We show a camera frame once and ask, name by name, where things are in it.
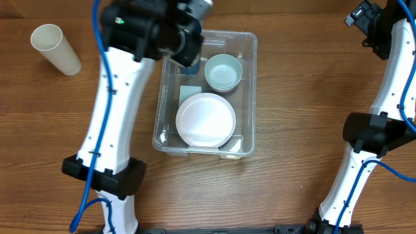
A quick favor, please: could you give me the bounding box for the blue cup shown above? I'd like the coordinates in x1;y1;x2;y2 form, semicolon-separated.
179;62;200;75

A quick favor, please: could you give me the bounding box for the grey small bowl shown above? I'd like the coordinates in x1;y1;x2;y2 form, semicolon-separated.
204;54;243;92

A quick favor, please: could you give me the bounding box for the clear plastic storage bin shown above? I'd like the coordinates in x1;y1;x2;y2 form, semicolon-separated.
153;30;257;159

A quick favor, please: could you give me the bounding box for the pink plate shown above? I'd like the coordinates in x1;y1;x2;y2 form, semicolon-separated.
175;93;237;148

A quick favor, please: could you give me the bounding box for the beige cup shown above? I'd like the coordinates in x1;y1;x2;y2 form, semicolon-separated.
31;24;82;75

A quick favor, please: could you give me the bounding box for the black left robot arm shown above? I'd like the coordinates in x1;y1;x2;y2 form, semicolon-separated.
62;0;213;233

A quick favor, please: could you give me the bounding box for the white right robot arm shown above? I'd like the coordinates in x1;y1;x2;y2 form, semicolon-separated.
305;0;415;233

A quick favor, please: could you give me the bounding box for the white label in bin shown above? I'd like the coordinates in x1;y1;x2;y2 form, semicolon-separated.
179;85;202;106

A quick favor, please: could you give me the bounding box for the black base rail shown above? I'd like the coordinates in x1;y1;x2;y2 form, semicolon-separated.
136;222;364;234

